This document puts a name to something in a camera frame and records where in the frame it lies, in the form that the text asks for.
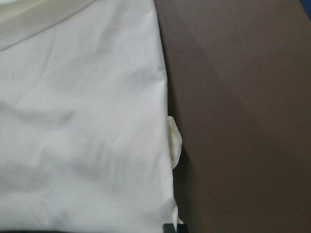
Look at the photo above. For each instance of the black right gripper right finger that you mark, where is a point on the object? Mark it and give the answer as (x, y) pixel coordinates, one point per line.
(182, 228)

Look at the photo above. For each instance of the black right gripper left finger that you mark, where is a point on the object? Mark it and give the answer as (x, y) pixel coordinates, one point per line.
(168, 228)

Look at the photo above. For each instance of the cream long-sleeve cat shirt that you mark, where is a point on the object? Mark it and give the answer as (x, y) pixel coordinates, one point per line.
(86, 142)

